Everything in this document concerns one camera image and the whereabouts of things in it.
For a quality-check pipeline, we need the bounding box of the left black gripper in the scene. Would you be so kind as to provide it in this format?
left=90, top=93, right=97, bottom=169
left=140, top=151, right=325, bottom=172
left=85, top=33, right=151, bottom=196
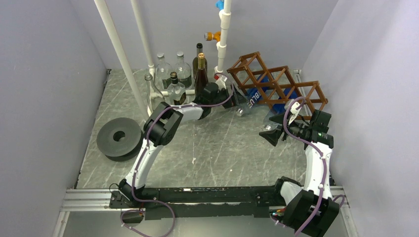
left=210, top=84, right=249, bottom=110

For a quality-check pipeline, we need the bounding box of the blue labelled clear bottle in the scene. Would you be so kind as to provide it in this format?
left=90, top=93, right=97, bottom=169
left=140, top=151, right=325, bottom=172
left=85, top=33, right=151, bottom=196
left=236, top=88, right=263, bottom=117

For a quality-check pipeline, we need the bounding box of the dark bottle gold cap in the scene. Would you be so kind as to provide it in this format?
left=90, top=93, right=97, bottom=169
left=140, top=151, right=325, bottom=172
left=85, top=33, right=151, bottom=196
left=195, top=52, right=208, bottom=96

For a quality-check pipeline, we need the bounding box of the clear bottle dark label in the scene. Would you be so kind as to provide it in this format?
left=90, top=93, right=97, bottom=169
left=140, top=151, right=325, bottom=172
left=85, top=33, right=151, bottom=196
left=174, top=51, right=192, bottom=89

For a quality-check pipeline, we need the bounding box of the small dark capped bottle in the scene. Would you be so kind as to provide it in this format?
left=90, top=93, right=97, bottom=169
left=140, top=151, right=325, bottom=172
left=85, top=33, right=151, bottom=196
left=168, top=72, right=186, bottom=105

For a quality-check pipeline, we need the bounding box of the dark bottle silver cap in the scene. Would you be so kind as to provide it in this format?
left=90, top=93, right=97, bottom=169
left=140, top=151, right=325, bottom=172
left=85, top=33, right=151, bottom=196
left=193, top=43, right=203, bottom=80

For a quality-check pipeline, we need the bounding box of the clear bottle red green label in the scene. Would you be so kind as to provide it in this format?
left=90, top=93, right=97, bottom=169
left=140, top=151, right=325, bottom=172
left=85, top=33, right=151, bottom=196
left=155, top=53, right=173, bottom=91

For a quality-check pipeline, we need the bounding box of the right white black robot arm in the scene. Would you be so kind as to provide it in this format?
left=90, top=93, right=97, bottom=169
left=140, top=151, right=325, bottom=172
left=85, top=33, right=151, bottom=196
left=260, top=110, right=340, bottom=237

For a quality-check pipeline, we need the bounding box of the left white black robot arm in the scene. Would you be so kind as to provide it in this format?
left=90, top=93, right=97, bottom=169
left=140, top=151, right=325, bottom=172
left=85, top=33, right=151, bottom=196
left=119, top=82, right=236, bottom=207

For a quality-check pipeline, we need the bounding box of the brown wooden wine rack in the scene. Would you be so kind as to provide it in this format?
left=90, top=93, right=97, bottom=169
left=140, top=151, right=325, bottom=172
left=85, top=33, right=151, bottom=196
left=227, top=51, right=328, bottom=112

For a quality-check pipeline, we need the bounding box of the standing clear empty bottle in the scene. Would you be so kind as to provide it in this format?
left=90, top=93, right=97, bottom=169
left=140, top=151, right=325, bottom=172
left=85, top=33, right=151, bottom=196
left=144, top=73, right=165, bottom=115

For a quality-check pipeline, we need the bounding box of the orange valve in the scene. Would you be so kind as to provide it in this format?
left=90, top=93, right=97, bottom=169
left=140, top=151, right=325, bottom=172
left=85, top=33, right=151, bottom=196
left=204, top=31, right=221, bottom=42

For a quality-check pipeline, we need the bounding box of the blue valve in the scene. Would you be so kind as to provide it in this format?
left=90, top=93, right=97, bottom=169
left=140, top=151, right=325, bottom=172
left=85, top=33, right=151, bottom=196
left=215, top=0, right=224, bottom=10

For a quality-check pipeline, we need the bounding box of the slanted white pvc pipe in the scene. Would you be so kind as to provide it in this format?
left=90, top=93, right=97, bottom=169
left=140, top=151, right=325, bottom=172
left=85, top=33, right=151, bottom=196
left=94, top=0, right=148, bottom=119

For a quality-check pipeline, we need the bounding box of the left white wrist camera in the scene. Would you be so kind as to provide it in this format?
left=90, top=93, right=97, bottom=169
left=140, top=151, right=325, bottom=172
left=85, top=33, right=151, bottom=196
left=214, top=74, right=231, bottom=90

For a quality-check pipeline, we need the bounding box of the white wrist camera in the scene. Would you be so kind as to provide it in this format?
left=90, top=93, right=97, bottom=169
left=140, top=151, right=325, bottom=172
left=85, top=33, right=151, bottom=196
left=214, top=74, right=231, bottom=90
left=288, top=99, right=302, bottom=124

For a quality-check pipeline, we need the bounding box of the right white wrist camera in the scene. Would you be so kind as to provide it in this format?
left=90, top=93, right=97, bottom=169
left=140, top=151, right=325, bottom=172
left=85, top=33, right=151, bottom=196
left=288, top=99, right=302, bottom=124

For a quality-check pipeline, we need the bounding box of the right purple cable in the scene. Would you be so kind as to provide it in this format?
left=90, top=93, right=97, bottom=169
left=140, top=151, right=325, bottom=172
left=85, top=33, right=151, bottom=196
left=270, top=96, right=346, bottom=237

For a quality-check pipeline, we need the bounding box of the purple cable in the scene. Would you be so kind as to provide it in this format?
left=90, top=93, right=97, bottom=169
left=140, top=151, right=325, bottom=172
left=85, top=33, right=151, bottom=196
left=270, top=96, right=346, bottom=237
left=119, top=73, right=235, bottom=237

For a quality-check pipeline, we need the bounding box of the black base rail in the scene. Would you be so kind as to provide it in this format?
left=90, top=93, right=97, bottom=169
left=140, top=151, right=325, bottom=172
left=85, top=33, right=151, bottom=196
left=109, top=176, right=287, bottom=220

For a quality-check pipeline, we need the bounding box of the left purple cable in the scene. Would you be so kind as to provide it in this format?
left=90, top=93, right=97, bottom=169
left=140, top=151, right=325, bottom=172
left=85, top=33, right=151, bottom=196
left=119, top=73, right=235, bottom=237

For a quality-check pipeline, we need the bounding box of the white pvc pipe frame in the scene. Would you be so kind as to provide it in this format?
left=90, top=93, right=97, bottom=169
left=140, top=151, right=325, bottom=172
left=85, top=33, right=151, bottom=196
left=130, top=0, right=232, bottom=97

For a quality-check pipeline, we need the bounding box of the aluminium frame rail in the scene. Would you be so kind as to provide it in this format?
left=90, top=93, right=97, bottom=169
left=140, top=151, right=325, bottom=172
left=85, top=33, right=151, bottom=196
left=53, top=189, right=359, bottom=237

